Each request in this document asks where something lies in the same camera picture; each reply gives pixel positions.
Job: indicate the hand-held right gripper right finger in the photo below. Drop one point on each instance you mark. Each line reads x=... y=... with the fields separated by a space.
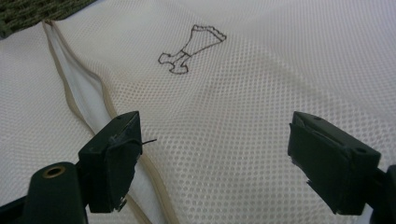
x=330 y=168

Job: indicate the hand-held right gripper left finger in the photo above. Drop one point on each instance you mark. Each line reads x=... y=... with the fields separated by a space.
x=106 y=168

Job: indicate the dark green woven cloth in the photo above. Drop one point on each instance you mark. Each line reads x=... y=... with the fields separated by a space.
x=25 y=12

